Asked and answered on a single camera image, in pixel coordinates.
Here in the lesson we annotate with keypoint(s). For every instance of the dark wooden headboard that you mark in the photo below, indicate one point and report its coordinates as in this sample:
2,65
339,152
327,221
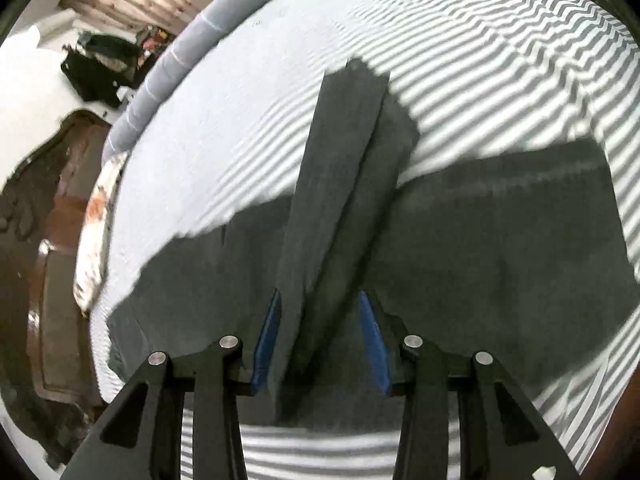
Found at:
45,260

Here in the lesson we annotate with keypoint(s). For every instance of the white floral pillow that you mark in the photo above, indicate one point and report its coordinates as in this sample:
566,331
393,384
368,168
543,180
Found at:
97,225

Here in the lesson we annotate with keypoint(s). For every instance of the grey-blue folded blanket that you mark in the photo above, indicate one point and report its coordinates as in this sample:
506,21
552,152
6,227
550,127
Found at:
190,50

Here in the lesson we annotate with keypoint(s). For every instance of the black bag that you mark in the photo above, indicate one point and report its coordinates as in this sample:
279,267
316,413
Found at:
95,75

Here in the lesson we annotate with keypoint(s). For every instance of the grey white striped bed sheet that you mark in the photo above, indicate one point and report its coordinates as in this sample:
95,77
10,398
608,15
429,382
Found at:
250,110

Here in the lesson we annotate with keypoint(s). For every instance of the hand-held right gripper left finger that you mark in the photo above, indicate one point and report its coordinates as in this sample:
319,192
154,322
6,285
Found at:
265,350

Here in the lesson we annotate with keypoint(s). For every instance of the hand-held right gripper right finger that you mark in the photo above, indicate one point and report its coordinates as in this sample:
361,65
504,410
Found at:
376,345

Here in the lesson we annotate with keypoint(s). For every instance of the dark grey pants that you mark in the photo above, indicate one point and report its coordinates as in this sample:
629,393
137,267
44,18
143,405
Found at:
325,185

